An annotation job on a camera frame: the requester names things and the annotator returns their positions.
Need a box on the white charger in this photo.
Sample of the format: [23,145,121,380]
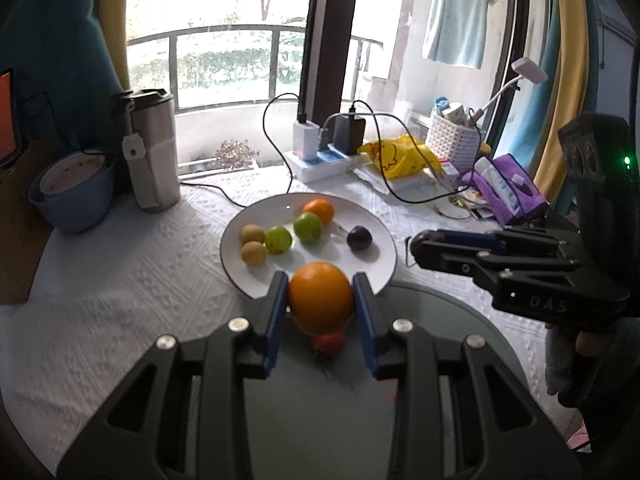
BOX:
[292,120,320,160]

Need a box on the pink inner bowl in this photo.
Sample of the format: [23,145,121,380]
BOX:
[39,153,109,202]

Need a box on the dark purple plum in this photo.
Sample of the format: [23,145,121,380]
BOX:
[346,226,374,252]

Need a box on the green fruit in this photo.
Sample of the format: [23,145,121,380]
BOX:
[264,225,293,255]
[293,212,323,245]

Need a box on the balcony railing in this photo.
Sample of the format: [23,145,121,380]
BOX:
[125,23,386,111]

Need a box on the large orange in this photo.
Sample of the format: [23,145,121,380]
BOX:
[287,261,354,337]

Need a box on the yellow plastic bag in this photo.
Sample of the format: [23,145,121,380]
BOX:
[357,135,444,181]

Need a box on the round grey tray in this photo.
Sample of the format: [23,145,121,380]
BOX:
[200,280,533,480]

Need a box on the dark window frame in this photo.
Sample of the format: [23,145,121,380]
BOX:
[299,0,362,127]

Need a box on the steel tumbler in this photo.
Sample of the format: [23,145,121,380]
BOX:
[115,88,182,214]

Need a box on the blue bowl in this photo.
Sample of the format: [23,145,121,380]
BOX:
[27,152,119,235]

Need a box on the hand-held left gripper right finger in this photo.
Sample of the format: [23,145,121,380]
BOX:
[351,272,583,480]

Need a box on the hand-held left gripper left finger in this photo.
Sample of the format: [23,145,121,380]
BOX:
[57,271,291,480]

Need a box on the white woven basket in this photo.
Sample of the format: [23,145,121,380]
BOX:
[424,99,487,174]

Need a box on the white desk lamp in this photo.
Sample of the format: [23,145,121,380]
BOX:
[466,57,549,127]

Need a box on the small orange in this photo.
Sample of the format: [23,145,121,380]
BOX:
[303,198,335,226]

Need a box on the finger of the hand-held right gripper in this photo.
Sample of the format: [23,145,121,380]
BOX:
[435,227,582,261]
[410,230,506,286]

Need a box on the yellow curtain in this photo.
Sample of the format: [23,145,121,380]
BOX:
[96,0,134,95]
[529,0,592,188]

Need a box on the small red fruit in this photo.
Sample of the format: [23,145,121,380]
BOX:
[312,331,347,359]

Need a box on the cardboard box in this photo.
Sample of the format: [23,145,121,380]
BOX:
[0,139,57,306]

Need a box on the white power strip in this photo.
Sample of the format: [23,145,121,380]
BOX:
[284,142,362,184]

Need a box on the white hanging tag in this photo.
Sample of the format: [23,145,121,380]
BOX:
[122,132,146,162]

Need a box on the white plate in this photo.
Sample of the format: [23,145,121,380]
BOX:
[220,192,398,299]

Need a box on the black charger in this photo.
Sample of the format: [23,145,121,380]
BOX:
[332,114,366,156]

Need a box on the tablet with orange screen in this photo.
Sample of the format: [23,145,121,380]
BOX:
[0,67,22,169]

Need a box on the purple tissue pouch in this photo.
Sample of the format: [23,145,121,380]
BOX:
[459,153,549,227]

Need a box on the teal curtain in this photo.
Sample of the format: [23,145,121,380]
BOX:
[0,0,127,171]

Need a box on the person's right hand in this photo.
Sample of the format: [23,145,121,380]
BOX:
[545,322,621,408]

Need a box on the light blue towel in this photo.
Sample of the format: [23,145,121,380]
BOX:
[421,0,490,70]

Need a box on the black cable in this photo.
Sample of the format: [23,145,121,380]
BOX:
[180,92,307,208]

